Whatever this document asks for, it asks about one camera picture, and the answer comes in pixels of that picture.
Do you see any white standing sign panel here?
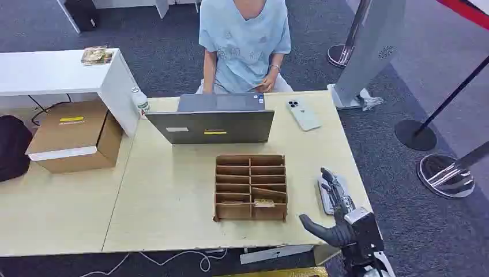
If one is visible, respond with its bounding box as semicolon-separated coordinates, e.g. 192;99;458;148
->
328;0;408;111

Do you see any person's left hand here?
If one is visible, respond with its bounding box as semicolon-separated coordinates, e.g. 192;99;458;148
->
255;70;280;93

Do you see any white smartphone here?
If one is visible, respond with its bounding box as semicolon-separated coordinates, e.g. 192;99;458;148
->
286;99;322;132

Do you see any brown cardboard box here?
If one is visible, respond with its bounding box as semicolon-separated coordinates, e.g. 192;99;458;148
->
25;100;124;175

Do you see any black stanchion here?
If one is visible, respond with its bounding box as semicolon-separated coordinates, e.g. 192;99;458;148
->
394;55;489;152

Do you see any black bag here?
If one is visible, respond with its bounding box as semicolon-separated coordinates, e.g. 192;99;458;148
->
0;115;33;183

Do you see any clear plastic bottle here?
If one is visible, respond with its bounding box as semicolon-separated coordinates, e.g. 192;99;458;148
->
131;85;151;120

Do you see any black cable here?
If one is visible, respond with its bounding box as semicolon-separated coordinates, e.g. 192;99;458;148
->
28;93;73;128

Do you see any white cable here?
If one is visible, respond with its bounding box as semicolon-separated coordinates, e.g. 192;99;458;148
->
78;248;228;277

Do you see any pack of printed cards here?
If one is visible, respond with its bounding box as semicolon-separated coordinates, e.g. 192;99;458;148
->
80;46;114;66

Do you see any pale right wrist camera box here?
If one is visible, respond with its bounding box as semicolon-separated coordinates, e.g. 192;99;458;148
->
345;207;370;225

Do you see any white furniture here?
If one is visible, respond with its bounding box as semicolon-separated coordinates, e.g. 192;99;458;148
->
56;0;202;35

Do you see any wooden card sorting box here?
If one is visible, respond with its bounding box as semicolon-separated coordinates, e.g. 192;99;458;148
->
213;154;288;223

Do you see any yellow board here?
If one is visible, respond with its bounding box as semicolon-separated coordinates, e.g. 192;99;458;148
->
216;267;329;277

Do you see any stack of sleeved cards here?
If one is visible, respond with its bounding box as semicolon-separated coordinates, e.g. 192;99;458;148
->
318;175;350;216

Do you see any grey metal bracket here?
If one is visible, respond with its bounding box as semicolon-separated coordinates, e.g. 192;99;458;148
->
239;244;315;265

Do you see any crumpled clear plastic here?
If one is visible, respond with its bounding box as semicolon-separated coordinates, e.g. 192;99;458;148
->
358;88;385;112

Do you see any red barrier belt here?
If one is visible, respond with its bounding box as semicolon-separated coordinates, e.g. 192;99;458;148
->
435;0;489;30

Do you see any grey laptop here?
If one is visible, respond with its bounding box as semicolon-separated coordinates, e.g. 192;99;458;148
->
145;93;276;145

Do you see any black box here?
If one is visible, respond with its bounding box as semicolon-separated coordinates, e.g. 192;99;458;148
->
63;0;101;33

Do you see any person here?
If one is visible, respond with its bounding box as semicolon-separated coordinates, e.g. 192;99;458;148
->
194;0;294;95

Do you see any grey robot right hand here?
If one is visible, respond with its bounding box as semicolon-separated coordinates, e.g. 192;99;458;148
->
299;167;358;249

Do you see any chrome stanchion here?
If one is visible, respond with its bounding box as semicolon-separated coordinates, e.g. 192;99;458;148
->
327;0;372;70
416;141;489;200

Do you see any white side table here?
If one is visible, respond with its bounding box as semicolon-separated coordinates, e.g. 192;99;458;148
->
0;47;140;139

